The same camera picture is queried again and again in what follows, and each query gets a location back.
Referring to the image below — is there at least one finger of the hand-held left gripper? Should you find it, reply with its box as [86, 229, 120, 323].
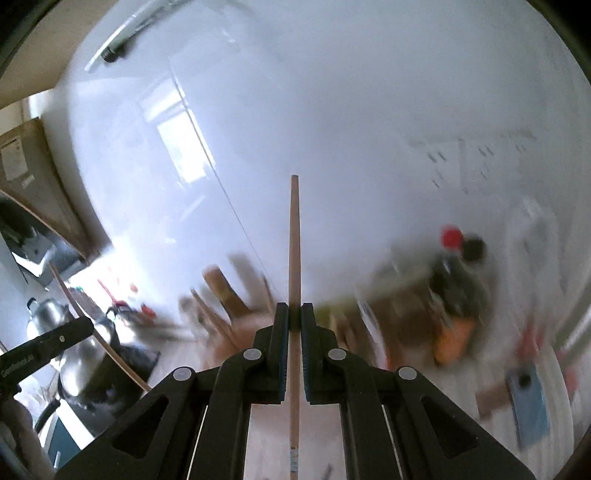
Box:
[0, 317, 96, 385]

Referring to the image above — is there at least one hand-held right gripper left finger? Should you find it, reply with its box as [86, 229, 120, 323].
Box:
[55, 302, 291, 480]

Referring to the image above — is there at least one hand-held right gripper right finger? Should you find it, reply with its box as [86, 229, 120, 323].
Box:
[300, 302, 539, 480]

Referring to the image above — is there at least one beige round utensil holder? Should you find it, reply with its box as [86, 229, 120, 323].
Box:
[203, 308, 279, 370]

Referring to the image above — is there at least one steel pot with lid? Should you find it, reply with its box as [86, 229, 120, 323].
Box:
[49, 264, 151, 393]

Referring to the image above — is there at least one light wooden chopstick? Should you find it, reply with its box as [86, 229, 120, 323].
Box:
[190, 287, 239, 352]
[286, 174, 304, 480]

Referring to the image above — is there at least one person's left forearm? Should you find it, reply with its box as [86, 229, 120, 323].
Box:
[0, 398, 52, 480]

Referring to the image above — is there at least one red ladle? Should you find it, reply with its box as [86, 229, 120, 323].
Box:
[96, 279, 129, 311]

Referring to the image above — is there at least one dark bottle with gold cap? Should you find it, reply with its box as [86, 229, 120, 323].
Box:
[202, 265, 252, 320]

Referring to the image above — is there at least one teal cabinet door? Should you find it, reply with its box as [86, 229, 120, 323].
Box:
[45, 405, 94, 468]

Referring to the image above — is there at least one black gas stove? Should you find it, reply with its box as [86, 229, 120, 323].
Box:
[54, 345, 163, 412]

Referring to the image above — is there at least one clear plastic organizer tray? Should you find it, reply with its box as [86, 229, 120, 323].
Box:
[323, 265, 441, 372]

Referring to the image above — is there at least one range hood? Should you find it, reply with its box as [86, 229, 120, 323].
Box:
[0, 188, 87, 288]

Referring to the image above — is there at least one striped cat print tablecloth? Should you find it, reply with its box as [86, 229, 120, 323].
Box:
[148, 323, 579, 480]

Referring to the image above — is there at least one black cap sauce bottle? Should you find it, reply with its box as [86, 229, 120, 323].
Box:
[428, 237, 491, 366]

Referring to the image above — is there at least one brown card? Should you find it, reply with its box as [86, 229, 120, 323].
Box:
[475, 382, 514, 419]

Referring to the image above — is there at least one red cap sauce bottle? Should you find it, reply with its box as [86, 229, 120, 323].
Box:
[431, 225, 466, 287]

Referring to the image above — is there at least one blue smartphone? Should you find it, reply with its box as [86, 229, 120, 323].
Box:
[505, 364, 551, 449]

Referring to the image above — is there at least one clear plastic bag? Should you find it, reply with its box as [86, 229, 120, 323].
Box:
[503, 198, 587, 385]

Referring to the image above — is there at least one white pipe with black fitting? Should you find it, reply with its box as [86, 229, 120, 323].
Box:
[85, 0, 182, 73]

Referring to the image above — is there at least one beige wall cabinet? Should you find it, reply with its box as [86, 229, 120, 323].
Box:
[0, 117, 112, 260]

